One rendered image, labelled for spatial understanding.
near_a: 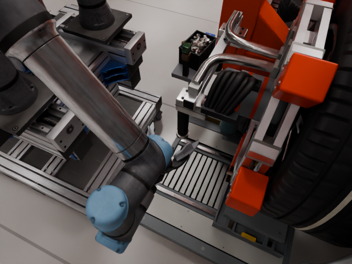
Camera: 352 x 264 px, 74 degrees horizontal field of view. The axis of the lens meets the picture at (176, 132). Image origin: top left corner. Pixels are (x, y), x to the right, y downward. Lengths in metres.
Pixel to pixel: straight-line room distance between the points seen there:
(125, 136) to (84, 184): 0.95
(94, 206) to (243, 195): 0.33
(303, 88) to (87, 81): 0.37
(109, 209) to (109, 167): 0.93
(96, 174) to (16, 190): 0.61
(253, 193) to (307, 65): 0.30
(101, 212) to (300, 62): 0.43
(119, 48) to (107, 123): 0.72
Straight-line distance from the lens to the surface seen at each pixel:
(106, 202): 0.46
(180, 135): 0.78
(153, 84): 2.01
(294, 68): 0.47
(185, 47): 1.27
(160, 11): 2.86
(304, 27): 0.63
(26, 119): 0.89
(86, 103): 0.44
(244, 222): 1.28
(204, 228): 1.38
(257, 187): 0.61
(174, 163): 0.65
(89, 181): 1.37
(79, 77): 0.43
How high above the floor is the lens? 1.43
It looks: 57 degrees down
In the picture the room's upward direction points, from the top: straight up
